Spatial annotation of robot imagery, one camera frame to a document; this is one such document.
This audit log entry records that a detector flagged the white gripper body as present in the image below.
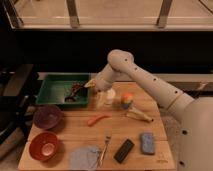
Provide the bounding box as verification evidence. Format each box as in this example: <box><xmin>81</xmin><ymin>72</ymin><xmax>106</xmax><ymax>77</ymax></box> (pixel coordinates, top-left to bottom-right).
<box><xmin>94</xmin><ymin>65</ymin><xmax>116</xmax><ymax>91</ymax></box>

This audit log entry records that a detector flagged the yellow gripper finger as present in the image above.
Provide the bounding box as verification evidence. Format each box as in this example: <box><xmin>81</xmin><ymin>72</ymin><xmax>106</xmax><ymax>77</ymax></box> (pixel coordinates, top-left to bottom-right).
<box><xmin>84</xmin><ymin>79</ymin><xmax>95</xmax><ymax>88</ymax></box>

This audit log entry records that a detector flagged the purple bowl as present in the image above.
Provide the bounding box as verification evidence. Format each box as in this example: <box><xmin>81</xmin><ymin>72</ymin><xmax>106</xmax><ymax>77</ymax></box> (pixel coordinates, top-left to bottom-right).
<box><xmin>33</xmin><ymin>105</ymin><xmax>63</xmax><ymax>130</ymax></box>

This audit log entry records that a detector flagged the red bowl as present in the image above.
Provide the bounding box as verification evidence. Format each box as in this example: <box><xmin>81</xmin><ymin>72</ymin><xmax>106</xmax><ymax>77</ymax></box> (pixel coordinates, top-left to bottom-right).
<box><xmin>29</xmin><ymin>132</ymin><xmax>59</xmax><ymax>162</ymax></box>

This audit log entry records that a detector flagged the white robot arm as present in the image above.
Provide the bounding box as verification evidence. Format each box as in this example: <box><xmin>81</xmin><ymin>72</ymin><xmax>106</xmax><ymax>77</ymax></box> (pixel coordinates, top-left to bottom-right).
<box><xmin>86</xmin><ymin>49</ymin><xmax>213</xmax><ymax>171</ymax></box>

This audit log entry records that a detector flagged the dark utensil in tray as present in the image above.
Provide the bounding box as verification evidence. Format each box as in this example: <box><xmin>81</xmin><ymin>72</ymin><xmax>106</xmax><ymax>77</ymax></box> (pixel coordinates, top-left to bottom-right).
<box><xmin>65</xmin><ymin>83</ymin><xmax>87</xmax><ymax>102</ymax></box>

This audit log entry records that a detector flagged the green plastic tray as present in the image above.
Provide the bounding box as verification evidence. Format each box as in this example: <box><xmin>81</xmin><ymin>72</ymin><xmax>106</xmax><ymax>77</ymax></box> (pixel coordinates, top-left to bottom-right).
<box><xmin>36</xmin><ymin>73</ymin><xmax>91</xmax><ymax>107</ymax></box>

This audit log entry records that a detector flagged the white cup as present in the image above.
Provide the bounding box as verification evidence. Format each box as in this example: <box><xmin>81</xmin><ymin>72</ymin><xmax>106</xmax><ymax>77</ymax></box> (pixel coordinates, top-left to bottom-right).
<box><xmin>97</xmin><ymin>89</ymin><xmax>116</xmax><ymax>107</ymax></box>

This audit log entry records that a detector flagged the orange carrot toy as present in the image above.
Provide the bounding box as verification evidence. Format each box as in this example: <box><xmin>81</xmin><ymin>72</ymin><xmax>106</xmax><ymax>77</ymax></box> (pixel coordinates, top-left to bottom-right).
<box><xmin>87</xmin><ymin>115</ymin><xmax>109</xmax><ymax>126</ymax></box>

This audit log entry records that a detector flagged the yellow banana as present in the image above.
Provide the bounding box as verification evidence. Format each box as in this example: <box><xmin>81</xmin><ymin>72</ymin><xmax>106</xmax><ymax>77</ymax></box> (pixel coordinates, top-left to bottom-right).
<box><xmin>126</xmin><ymin>107</ymin><xmax>154</xmax><ymax>122</ymax></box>

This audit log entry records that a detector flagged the silver fork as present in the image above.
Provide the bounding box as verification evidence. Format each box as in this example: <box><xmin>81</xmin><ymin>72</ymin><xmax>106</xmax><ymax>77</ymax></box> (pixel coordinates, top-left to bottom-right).
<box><xmin>98</xmin><ymin>135</ymin><xmax>112</xmax><ymax>167</ymax></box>

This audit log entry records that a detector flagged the blue sponge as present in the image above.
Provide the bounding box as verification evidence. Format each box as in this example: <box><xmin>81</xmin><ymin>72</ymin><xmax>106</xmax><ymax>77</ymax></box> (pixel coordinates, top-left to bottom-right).
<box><xmin>141</xmin><ymin>133</ymin><xmax>155</xmax><ymax>155</ymax></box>

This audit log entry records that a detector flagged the black rectangular block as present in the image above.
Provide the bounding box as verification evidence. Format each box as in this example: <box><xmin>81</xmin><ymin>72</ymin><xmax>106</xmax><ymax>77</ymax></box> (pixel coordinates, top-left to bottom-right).
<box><xmin>114</xmin><ymin>139</ymin><xmax>134</xmax><ymax>163</ymax></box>

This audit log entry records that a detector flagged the grey-blue cloth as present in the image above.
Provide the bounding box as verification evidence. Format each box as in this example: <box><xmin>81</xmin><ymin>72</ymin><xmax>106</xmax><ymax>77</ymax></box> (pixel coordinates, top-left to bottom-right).
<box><xmin>69</xmin><ymin>145</ymin><xmax>100</xmax><ymax>171</ymax></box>

